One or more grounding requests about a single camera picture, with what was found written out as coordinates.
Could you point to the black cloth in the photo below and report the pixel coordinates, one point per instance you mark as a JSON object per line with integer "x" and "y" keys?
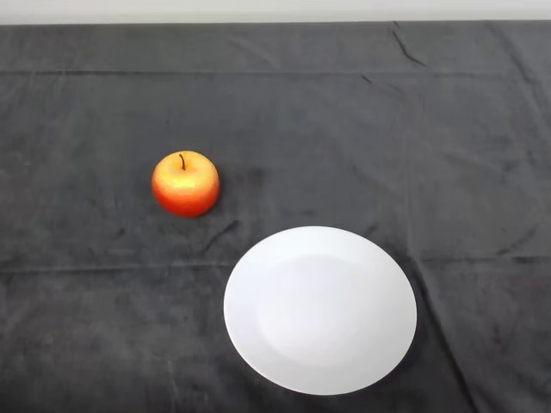
{"x": 344, "y": 129}

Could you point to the round white plate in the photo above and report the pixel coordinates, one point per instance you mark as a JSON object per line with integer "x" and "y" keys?
{"x": 318, "y": 310}

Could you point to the red yellow apple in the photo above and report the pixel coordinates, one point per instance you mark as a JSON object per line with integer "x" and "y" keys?
{"x": 185, "y": 189}

